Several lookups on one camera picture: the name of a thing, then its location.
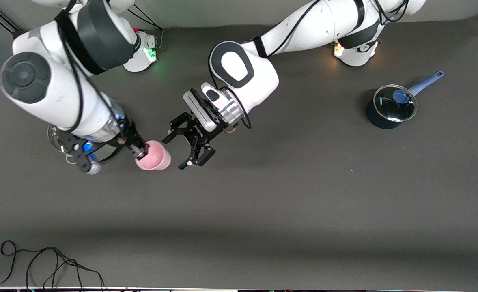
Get pink plastic cup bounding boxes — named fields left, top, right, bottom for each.
left=135, top=140, right=172, bottom=171

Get dark grey table mat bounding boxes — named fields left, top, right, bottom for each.
left=0, top=14, right=478, bottom=289

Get dark blue saucepan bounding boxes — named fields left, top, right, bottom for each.
left=366, top=71, right=446, bottom=129

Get glass lid with blue knob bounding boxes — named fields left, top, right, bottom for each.
left=373, top=84, right=418, bottom=122

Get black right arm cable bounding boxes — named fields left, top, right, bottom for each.
left=56, top=0, right=126, bottom=134

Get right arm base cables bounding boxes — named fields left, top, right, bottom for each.
left=127, top=6, right=164, bottom=53

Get thin black loose cable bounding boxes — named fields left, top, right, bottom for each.
left=0, top=240, right=106, bottom=290

